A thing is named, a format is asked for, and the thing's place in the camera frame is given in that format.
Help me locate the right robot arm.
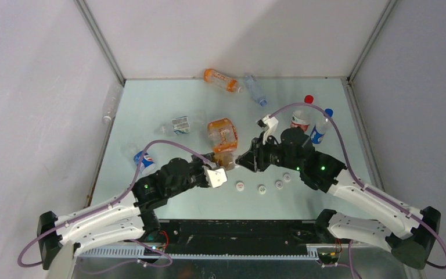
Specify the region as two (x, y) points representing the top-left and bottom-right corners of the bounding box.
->
(236, 128), (441, 270)

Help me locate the clear bluish water bottle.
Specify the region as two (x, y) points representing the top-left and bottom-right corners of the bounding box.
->
(243, 75), (267, 107)

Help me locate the clear bottle by wall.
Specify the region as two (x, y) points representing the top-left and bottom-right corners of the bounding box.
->
(102, 84), (123, 124)

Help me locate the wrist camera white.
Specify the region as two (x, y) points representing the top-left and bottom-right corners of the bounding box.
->
(256, 115), (279, 145)
(203, 166), (228, 188)

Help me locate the white cap far right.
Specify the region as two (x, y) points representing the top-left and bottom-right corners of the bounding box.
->
(283, 173), (292, 183)

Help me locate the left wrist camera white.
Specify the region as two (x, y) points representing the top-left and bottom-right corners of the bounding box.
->
(203, 166), (228, 188)

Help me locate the slim orange label bottle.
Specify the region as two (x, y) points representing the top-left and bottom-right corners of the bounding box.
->
(203, 69), (242, 93)

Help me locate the white cap front right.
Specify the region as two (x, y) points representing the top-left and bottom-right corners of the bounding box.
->
(275, 180), (284, 190)

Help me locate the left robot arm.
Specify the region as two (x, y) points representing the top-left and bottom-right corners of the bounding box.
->
(37, 156), (228, 270)

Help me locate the Nongfu Spring red label bottle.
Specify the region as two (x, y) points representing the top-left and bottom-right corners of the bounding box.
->
(290, 106), (315, 133)

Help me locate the red bottle cap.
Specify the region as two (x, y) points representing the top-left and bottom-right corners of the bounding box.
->
(304, 95), (314, 104)

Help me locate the Pepsi bottle blue label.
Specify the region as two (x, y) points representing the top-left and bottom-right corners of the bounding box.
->
(310, 116), (332, 144)

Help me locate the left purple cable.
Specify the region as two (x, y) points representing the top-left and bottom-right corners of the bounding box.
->
(17, 139), (216, 268)

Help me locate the Pepsi bottle lower left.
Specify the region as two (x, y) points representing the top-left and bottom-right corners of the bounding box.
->
(122, 142), (156, 176)

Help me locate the large orange label bottle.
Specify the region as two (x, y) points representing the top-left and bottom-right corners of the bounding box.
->
(207, 118), (238, 153)

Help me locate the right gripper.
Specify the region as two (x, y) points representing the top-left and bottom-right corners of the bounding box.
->
(237, 131), (303, 172)

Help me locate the white cap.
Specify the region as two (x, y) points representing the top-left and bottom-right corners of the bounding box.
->
(235, 181), (244, 192)
(275, 180), (284, 190)
(283, 173), (292, 183)
(257, 184), (267, 195)

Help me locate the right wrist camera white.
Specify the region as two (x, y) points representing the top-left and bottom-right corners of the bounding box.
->
(256, 115), (279, 145)

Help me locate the white cap front left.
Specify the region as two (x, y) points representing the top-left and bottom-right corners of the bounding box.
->
(235, 181), (244, 192)

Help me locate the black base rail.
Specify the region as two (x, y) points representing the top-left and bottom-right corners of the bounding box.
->
(157, 219), (322, 256)

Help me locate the white cap front middle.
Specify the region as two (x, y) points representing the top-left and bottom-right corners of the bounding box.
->
(257, 184), (267, 195)

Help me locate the blue bottle cap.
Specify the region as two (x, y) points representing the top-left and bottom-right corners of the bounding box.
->
(325, 108), (333, 117)

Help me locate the red yellow label tea bottle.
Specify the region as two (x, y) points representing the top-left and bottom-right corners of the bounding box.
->
(212, 151), (237, 171)

